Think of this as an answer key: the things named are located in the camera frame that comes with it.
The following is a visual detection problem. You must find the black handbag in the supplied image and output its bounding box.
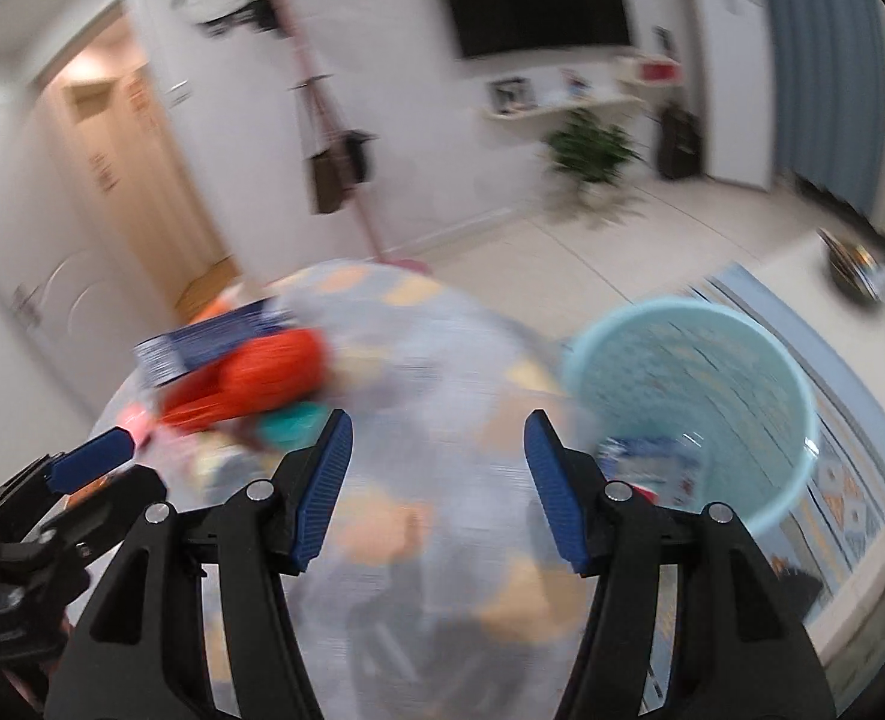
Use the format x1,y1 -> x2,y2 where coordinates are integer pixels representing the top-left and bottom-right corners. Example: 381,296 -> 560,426
341,131 -> 376,185

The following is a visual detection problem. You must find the white red wall box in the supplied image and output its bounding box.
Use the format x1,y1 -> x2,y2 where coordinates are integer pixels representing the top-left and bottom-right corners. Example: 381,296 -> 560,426
614,56 -> 679,87

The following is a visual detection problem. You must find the black wall television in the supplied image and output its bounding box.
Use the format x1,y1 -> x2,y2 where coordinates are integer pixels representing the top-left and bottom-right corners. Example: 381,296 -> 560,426
428,0 -> 632,61

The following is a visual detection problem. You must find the blue white packet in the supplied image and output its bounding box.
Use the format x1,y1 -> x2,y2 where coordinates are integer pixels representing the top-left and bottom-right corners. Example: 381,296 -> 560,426
133,298 -> 297,389
598,436 -> 702,507

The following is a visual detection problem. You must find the dark round object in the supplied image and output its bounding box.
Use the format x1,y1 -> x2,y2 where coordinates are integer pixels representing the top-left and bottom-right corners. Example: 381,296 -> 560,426
768,555 -> 826,622

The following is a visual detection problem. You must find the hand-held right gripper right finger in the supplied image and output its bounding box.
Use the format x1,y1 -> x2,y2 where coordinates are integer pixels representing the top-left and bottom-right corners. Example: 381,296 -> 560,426
523,409 -> 837,720

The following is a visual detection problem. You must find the black acoustic guitar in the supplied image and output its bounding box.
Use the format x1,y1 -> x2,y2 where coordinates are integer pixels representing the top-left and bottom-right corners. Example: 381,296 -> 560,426
656,101 -> 706,181

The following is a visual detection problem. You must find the light blue plastic basket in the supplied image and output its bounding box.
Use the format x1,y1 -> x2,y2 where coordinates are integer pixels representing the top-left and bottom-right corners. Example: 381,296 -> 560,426
560,296 -> 820,537

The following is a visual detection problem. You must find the brown handbag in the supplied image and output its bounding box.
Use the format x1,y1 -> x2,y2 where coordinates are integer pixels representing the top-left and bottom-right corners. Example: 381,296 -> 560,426
308,142 -> 346,215

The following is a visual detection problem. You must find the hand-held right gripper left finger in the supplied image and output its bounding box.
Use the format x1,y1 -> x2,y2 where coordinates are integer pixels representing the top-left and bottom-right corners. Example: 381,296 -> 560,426
44,409 -> 355,720

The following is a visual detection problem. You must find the potted green plant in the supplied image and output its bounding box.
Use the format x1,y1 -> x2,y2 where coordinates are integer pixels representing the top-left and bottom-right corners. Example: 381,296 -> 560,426
543,109 -> 642,215

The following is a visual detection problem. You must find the black hat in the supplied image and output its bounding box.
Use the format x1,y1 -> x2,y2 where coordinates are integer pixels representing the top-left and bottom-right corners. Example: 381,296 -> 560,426
243,0 -> 282,35

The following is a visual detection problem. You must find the blue curtain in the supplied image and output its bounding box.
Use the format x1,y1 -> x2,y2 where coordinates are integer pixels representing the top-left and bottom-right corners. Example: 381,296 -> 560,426
753,0 -> 885,230

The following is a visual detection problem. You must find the cream hallway door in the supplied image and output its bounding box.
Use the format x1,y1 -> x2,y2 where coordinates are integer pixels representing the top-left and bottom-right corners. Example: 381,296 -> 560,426
63,67 -> 233,278

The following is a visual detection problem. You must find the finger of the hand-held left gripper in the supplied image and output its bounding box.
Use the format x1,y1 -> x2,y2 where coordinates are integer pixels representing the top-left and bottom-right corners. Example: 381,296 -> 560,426
0,426 -> 143,520
58,465 -> 169,554

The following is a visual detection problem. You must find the white wavy wall shelf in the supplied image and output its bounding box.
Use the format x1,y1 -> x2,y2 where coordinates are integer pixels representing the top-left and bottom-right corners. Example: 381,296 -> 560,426
479,94 -> 646,125

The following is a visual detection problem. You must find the dark bowl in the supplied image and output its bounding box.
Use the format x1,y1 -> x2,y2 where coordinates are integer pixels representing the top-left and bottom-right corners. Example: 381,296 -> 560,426
817,229 -> 885,305

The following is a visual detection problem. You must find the orange bottle with white cap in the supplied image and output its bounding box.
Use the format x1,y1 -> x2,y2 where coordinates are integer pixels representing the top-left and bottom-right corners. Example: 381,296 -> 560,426
158,328 -> 331,432

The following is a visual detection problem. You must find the white standing air conditioner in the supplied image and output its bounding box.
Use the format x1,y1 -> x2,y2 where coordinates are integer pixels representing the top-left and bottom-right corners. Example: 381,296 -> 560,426
678,0 -> 777,192

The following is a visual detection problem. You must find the white door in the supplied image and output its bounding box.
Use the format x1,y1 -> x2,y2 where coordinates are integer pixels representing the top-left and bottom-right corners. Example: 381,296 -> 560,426
0,101 -> 181,466

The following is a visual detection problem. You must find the grey scallop patterned tablecloth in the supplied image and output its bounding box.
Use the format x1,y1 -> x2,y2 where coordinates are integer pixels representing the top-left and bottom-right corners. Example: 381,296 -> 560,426
86,259 -> 601,720

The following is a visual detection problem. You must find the pink coat rack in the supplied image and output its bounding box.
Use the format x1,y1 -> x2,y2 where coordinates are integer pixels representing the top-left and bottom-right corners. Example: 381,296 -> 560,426
258,0 -> 432,271

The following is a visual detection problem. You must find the teal packet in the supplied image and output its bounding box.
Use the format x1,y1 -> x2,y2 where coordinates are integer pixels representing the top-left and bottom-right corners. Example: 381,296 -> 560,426
256,399 -> 331,455

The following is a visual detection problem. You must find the white coffee table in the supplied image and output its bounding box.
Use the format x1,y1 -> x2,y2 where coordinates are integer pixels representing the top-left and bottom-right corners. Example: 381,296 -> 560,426
757,229 -> 885,481

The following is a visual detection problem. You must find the butterfly picture frame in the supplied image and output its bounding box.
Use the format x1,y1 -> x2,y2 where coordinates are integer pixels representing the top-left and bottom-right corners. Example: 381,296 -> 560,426
489,79 -> 533,110

